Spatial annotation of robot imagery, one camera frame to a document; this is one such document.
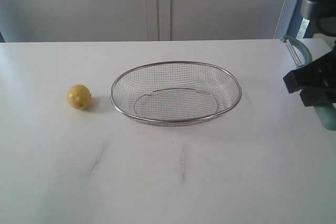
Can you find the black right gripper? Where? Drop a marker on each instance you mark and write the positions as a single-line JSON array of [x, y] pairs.
[[316, 80]]

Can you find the teal handled peeler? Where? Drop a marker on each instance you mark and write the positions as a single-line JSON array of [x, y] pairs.
[[302, 56]]

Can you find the yellow lemon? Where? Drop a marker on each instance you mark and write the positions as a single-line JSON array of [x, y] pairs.
[[79, 97]]

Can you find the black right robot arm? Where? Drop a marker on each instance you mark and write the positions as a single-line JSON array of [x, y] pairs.
[[316, 10]]

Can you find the oval wire mesh basket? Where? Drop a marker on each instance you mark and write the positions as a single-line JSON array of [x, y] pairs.
[[175, 93]]

